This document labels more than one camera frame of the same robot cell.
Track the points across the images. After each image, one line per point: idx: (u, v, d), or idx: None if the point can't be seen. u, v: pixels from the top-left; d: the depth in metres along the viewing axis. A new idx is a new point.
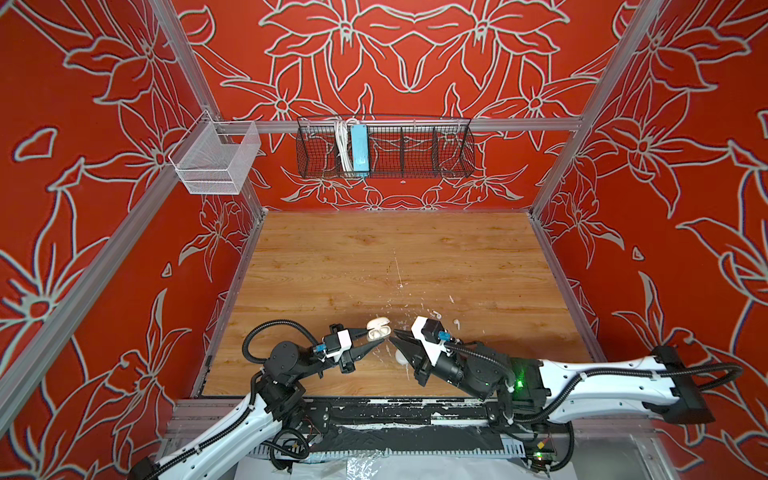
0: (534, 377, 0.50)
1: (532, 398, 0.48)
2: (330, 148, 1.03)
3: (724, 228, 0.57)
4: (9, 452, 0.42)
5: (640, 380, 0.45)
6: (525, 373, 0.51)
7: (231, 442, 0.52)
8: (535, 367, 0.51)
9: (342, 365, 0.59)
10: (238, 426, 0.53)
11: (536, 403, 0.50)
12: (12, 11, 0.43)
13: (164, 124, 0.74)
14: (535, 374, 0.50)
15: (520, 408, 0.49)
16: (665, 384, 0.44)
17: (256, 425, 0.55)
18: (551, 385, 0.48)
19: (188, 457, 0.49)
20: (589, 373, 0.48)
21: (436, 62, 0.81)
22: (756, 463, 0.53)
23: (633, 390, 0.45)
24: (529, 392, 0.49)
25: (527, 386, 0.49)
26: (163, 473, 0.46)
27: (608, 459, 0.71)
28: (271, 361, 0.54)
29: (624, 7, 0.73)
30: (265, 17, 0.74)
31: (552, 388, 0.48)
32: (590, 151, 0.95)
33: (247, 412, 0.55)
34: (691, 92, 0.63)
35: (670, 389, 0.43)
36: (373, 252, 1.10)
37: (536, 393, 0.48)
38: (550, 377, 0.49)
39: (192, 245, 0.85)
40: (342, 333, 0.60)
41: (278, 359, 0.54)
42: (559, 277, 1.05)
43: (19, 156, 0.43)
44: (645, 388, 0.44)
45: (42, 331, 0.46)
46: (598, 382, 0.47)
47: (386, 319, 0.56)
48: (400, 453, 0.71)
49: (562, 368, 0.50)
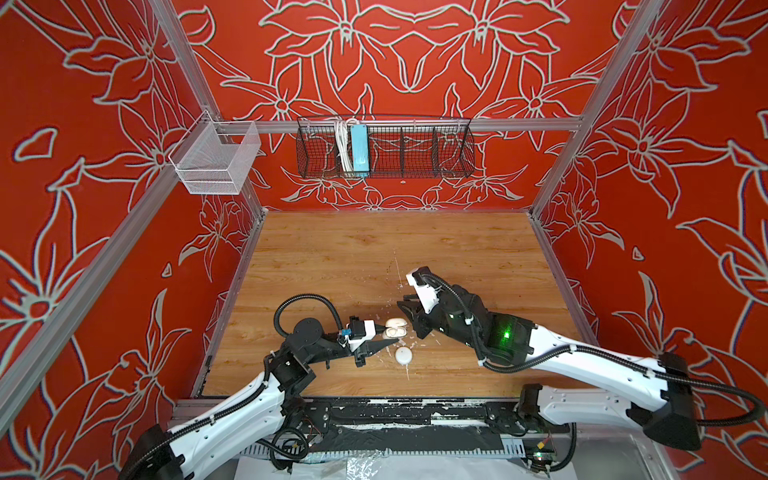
0: (522, 334, 0.50)
1: (513, 350, 0.48)
2: (330, 148, 1.03)
3: (724, 228, 0.57)
4: (9, 452, 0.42)
5: (631, 373, 0.43)
6: (513, 328, 0.51)
7: (243, 417, 0.50)
8: (527, 325, 0.51)
9: (357, 357, 0.60)
10: (251, 402, 0.52)
11: (516, 355, 0.49)
12: (11, 10, 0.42)
13: (164, 124, 0.74)
14: (525, 331, 0.50)
15: (499, 355, 0.50)
16: (656, 385, 0.41)
17: (266, 404, 0.53)
18: (536, 345, 0.48)
19: (201, 427, 0.47)
20: (578, 348, 0.47)
21: (436, 62, 0.81)
22: (756, 463, 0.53)
23: (620, 380, 0.43)
24: (512, 344, 0.49)
25: (512, 339, 0.50)
26: (175, 441, 0.45)
27: (608, 459, 0.71)
28: (294, 337, 0.55)
29: (624, 7, 0.73)
30: (265, 17, 0.74)
31: (537, 348, 0.48)
32: (590, 152, 0.94)
33: (261, 390, 0.54)
34: (691, 92, 0.63)
35: (660, 390, 0.41)
36: (373, 252, 1.10)
37: (518, 347, 0.49)
38: (540, 339, 0.49)
39: (192, 245, 0.85)
40: (368, 324, 0.62)
41: (303, 335, 0.55)
42: (559, 277, 1.05)
43: (19, 156, 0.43)
44: (632, 381, 0.42)
45: (42, 332, 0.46)
46: (587, 360, 0.45)
47: (403, 321, 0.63)
48: (400, 453, 0.71)
49: (554, 337, 0.49)
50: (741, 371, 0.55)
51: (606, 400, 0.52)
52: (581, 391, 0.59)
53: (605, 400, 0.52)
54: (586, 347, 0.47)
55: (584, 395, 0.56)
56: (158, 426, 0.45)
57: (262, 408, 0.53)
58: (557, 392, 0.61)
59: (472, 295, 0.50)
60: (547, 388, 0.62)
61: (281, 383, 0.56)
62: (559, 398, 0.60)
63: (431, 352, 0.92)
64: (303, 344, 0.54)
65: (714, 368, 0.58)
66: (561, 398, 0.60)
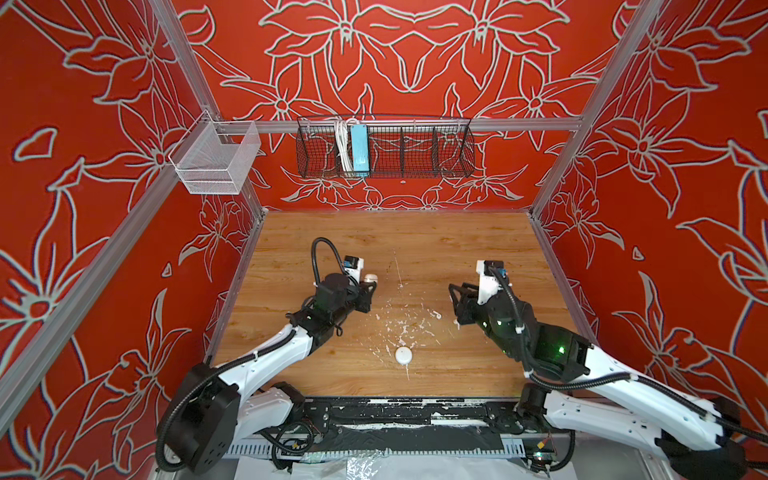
0: (577, 353, 0.47)
1: (565, 366, 0.46)
2: (330, 148, 1.03)
3: (724, 228, 0.57)
4: (9, 452, 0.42)
5: (689, 412, 0.42)
6: (570, 344, 0.48)
7: (281, 356, 0.52)
8: (580, 342, 0.48)
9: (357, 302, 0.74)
10: (286, 345, 0.54)
11: (567, 372, 0.46)
12: (11, 11, 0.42)
13: (164, 124, 0.74)
14: (579, 349, 0.48)
15: (546, 368, 0.47)
16: (714, 429, 0.41)
17: (296, 349, 0.56)
18: (591, 366, 0.46)
19: (246, 363, 0.48)
20: (638, 378, 0.45)
21: (436, 62, 0.81)
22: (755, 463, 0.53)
23: (675, 418, 0.42)
24: (567, 360, 0.46)
25: (566, 355, 0.47)
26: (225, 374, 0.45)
27: (608, 459, 0.71)
28: (325, 283, 0.62)
29: (624, 7, 0.73)
30: (265, 17, 0.74)
31: (592, 369, 0.46)
32: (590, 152, 0.94)
33: (293, 334, 0.57)
34: (691, 92, 0.63)
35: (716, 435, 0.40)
36: (373, 252, 1.10)
37: (572, 364, 0.46)
38: (596, 361, 0.46)
39: (192, 245, 0.85)
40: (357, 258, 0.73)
41: (332, 281, 0.63)
42: (559, 277, 1.05)
43: (19, 156, 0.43)
44: (689, 420, 0.42)
45: (42, 331, 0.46)
46: (641, 391, 0.44)
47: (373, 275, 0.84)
48: (400, 453, 0.71)
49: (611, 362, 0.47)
50: (741, 371, 0.55)
51: (631, 423, 0.52)
52: (599, 407, 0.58)
53: (630, 422, 0.52)
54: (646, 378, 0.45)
55: (605, 413, 0.56)
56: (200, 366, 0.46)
57: (293, 351, 0.55)
58: (570, 402, 0.61)
59: (525, 302, 0.48)
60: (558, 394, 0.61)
61: (308, 331, 0.59)
62: (571, 407, 0.60)
63: (431, 352, 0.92)
64: (333, 288, 0.62)
65: (714, 368, 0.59)
66: (573, 408, 0.60)
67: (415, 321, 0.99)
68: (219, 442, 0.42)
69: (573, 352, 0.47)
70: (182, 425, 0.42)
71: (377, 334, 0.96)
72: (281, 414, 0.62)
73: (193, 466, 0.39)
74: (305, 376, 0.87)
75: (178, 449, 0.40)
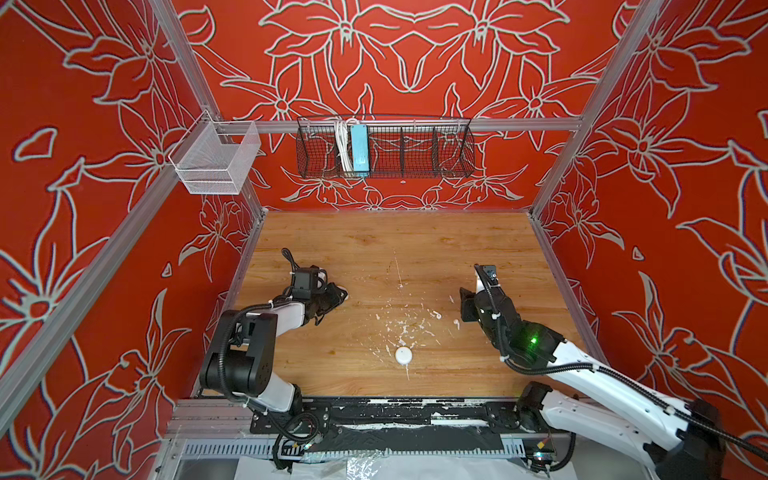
0: (550, 343, 0.54)
1: (536, 355, 0.52)
2: (330, 148, 1.03)
3: (724, 228, 0.57)
4: (9, 452, 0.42)
5: (651, 404, 0.44)
6: (541, 333, 0.55)
7: (289, 313, 0.62)
8: (555, 335, 0.54)
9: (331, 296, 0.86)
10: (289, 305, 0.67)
11: (537, 360, 0.53)
12: (11, 10, 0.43)
13: (164, 124, 0.74)
14: (553, 341, 0.54)
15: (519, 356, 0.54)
16: (675, 422, 0.42)
17: (295, 311, 0.65)
18: (559, 356, 0.52)
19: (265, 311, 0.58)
20: (601, 368, 0.49)
21: (436, 62, 0.81)
22: (755, 461, 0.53)
23: (637, 409, 0.44)
24: (536, 349, 0.53)
25: (538, 346, 0.54)
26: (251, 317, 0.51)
27: (609, 459, 0.70)
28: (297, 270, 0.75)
29: (624, 7, 0.73)
30: (265, 17, 0.74)
31: (559, 359, 0.51)
32: (590, 152, 0.94)
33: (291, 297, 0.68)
34: (691, 92, 0.63)
35: (677, 429, 0.41)
36: (373, 253, 1.10)
37: (542, 353, 0.52)
38: (565, 351, 0.52)
39: (192, 245, 0.85)
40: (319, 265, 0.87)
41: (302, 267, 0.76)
42: (559, 277, 1.05)
43: (19, 156, 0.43)
44: (649, 412, 0.43)
45: (42, 331, 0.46)
46: (606, 382, 0.47)
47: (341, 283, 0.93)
48: (400, 453, 0.71)
49: (580, 354, 0.51)
50: (741, 371, 0.55)
51: (624, 427, 0.51)
52: (597, 409, 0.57)
53: (623, 426, 0.51)
54: (610, 369, 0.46)
55: (601, 415, 0.55)
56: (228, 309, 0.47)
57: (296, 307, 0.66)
58: (568, 402, 0.61)
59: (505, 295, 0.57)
60: (558, 395, 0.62)
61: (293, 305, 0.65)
62: (568, 408, 0.60)
63: (431, 352, 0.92)
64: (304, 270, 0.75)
65: (714, 368, 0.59)
66: (570, 407, 0.60)
67: (415, 321, 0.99)
68: (266, 365, 0.48)
69: (543, 341, 0.54)
70: (231, 364, 0.45)
71: (377, 334, 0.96)
72: (287, 399, 0.64)
73: (254, 391, 0.44)
74: (306, 376, 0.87)
75: (233, 385, 0.44)
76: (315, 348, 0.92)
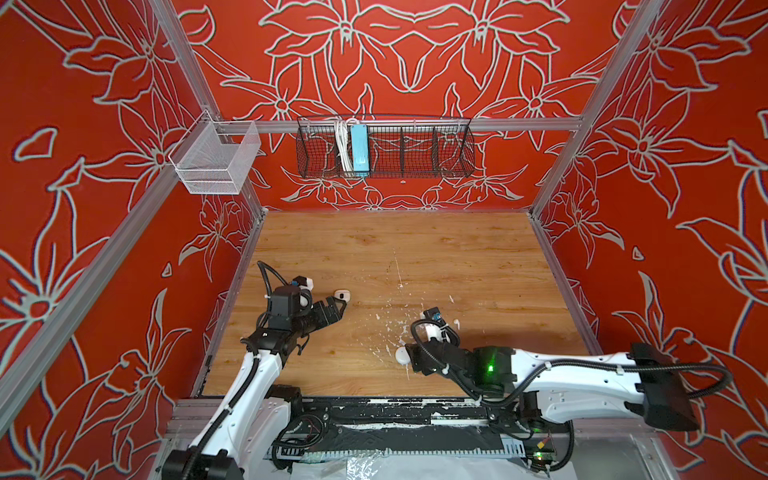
0: (504, 362, 0.53)
1: (502, 382, 0.51)
2: (330, 147, 1.03)
3: (724, 228, 0.57)
4: (9, 452, 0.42)
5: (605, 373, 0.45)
6: (495, 358, 0.54)
7: (260, 386, 0.51)
8: (504, 352, 0.54)
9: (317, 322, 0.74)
10: (256, 376, 0.51)
11: (506, 386, 0.52)
12: (11, 10, 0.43)
13: (164, 124, 0.74)
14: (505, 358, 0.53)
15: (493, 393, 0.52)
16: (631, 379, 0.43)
17: (269, 372, 0.53)
18: (518, 371, 0.51)
19: (223, 420, 0.45)
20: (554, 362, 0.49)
21: (436, 62, 0.81)
22: (756, 463, 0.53)
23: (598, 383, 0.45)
24: (499, 376, 0.52)
25: (496, 371, 0.53)
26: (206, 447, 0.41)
27: (608, 459, 0.71)
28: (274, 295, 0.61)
29: (624, 7, 0.73)
30: (265, 17, 0.74)
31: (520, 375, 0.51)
32: (590, 152, 0.94)
33: (257, 362, 0.53)
34: (691, 92, 0.63)
35: (636, 384, 0.43)
36: (373, 252, 1.10)
37: (503, 377, 0.52)
38: (519, 364, 0.52)
39: (192, 245, 0.85)
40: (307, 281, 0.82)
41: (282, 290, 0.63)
42: (559, 277, 1.05)
43: (19, 155, 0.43)
44: (609, 382, 0.44)
45: (42, 331, 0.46)
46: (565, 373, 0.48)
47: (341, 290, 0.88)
48: (400, 453, 0.71)
49: (532, 357, 0.52)
50: (741, 371, 0.55)
51: None
52: None
53: None
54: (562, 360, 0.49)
55: None
56: (174, 453, 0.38)
57: (268, 376, 0.53)
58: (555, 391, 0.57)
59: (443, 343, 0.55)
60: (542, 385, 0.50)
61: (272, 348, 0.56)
62: (557, 398, 0.60)
63: None
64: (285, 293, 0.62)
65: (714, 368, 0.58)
66: (560, 398, 0.60)
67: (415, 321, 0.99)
68: None
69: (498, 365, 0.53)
70: None
71: (377, 334, 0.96)
72: (286, 416, 0.63)
73: None
74: (305, 376, 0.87)
75: None
76: (315, 348, 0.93)
